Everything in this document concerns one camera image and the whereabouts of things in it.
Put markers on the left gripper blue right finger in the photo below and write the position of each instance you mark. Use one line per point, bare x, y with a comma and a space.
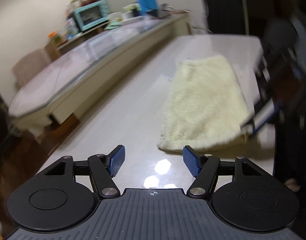
204, 168

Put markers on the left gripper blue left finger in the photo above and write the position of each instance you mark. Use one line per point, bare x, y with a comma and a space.
103, 168

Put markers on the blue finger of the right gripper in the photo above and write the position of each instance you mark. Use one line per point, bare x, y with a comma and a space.
263, 113

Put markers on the cream yellow terry towel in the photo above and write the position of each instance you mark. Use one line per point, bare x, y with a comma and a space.
205, 107

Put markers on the glass top dining table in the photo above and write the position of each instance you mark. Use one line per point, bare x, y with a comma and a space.
73, 82

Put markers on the quilted beige chair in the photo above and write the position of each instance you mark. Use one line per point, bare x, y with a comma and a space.
29, 66

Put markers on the wooden shelf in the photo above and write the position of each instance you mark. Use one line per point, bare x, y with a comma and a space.
55, 51

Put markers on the green lidded jar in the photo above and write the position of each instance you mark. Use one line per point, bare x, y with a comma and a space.
55, 37

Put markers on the teal toaster oven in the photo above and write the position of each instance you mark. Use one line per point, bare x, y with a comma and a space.
91, 15

